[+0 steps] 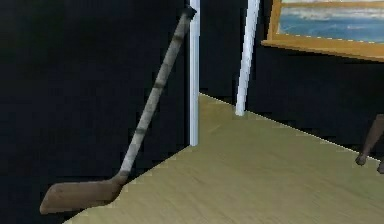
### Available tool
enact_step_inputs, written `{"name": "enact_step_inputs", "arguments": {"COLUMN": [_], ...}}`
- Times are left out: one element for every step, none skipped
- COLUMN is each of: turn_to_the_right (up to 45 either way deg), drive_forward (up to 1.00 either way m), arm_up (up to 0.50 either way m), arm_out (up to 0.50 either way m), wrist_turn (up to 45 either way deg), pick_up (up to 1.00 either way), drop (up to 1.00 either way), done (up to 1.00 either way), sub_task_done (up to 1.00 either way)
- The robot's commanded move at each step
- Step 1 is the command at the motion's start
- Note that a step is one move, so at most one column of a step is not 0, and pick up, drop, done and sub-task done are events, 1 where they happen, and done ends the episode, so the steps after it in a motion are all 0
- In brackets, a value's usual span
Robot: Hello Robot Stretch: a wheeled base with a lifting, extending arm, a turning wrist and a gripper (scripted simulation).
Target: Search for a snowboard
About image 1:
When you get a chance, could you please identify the grey brown hockey stick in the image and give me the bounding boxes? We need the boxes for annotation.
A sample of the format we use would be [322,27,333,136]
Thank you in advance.
[39,5,198,215]

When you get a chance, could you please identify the wood framed seascape picture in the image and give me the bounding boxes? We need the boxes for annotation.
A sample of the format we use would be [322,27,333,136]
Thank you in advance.
[260,0,384,63]

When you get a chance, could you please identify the brown wooden furniture leg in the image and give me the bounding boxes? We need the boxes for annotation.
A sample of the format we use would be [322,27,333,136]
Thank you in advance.
[354,113,384,175]

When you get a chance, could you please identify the white door frame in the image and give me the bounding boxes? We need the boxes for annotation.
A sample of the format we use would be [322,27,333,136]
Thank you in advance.
[188,0,261,147]

